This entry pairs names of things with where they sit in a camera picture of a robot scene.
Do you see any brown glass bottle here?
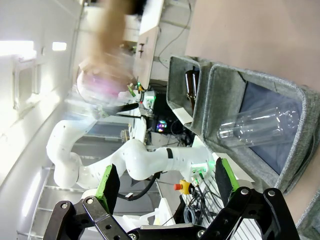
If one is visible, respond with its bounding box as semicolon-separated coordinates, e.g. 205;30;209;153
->
184;69;201;115

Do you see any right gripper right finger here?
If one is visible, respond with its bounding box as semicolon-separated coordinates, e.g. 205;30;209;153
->
199;157;301;240

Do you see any white paper sign BOTTLE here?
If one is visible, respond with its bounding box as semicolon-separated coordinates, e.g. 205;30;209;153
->
173;107;194;126

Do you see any white wire rack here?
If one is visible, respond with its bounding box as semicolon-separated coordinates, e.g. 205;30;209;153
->
17;166;101;240

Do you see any black computer with lights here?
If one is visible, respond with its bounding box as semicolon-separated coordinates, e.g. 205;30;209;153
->
149;109;181;141

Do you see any black sleeved left arm cable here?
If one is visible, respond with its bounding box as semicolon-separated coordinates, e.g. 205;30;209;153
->
117;172;161;201

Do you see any grey fabric basket plastic label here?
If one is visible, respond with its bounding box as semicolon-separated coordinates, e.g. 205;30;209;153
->
201;63;320;195

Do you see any yellow red emergency stop button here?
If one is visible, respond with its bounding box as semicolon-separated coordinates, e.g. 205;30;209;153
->
174;179;192;195

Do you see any clear plastic bottle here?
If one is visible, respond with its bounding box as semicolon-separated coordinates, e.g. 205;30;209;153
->
216;104;301;148

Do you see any grey fabric basket bottle label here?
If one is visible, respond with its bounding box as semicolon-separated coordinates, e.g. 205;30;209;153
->
166;56;211;131

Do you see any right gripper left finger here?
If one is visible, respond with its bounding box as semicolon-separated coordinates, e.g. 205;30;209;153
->
43;163;131;240

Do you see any light wooden table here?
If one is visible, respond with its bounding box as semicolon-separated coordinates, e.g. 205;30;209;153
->
132;26;161;85

